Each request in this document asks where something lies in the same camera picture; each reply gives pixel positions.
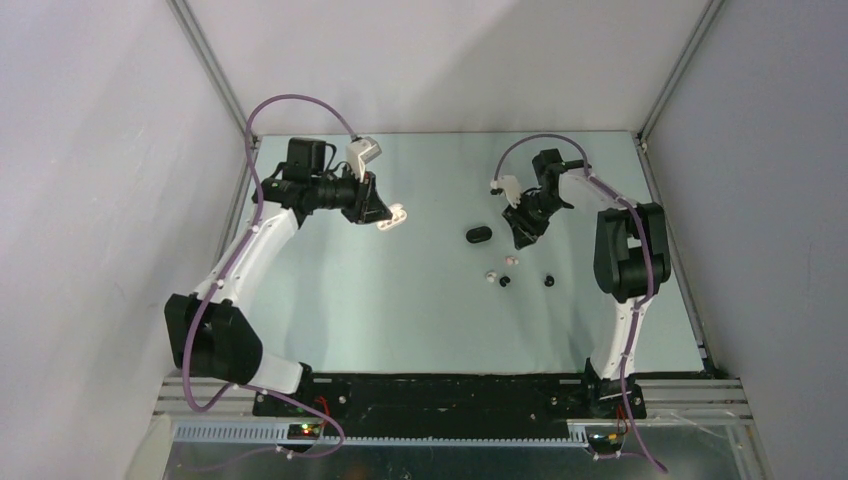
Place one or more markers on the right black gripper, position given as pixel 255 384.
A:
pixel 524 231

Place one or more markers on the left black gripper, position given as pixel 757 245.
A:
pixel 366 206

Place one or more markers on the white earbud charging case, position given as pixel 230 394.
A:
pixel 398 216

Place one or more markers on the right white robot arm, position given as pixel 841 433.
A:
pixel 631 258

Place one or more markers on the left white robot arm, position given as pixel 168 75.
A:
pixel 209 330

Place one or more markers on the black earbud charging case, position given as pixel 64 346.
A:
pixel 479 234

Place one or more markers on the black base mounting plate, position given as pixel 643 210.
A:
pixel 455 404

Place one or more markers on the right controller board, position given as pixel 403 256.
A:
pixel 606 440

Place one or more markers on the controller board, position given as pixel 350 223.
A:
pixel 304 431
pixel 606 440

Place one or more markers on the left controller board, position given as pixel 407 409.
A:
pixel 304 431

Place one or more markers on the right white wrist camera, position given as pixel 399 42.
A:
pixel 509 187

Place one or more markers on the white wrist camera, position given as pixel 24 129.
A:
pixel 509 187
pixel 360 152

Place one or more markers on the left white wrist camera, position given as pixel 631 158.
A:
pixel 360 152

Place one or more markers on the aluminium frame rail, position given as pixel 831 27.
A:
pixel 668 402

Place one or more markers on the grey slotted cable duct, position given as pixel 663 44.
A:
pixel 274 433

